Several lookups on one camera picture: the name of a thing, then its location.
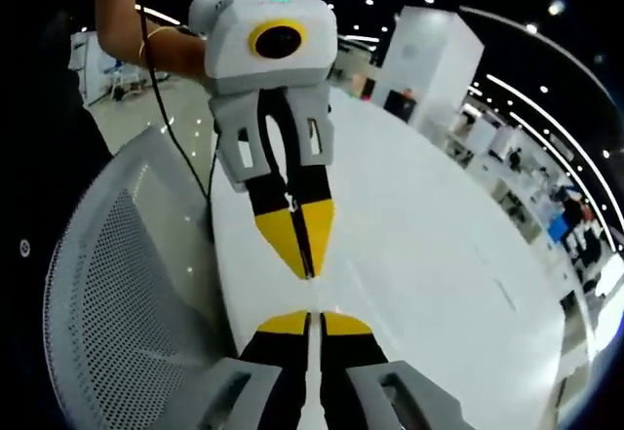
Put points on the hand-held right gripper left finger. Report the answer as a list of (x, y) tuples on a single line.
[(273, 381)]

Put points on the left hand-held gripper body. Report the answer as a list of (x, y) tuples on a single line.
[(229, 59)]

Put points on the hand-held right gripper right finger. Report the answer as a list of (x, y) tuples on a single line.
[(356, 381)]

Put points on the small colourful toys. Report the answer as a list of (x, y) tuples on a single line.
[(360, 88)]

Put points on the black chair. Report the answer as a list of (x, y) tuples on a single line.
[(401, 104)]

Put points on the white mesh office chair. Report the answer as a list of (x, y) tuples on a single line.
[(127, 279)]

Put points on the row of white desks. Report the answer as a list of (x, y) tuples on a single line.
[(517, 176)]

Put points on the blue box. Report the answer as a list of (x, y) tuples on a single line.
[(557, 230)]

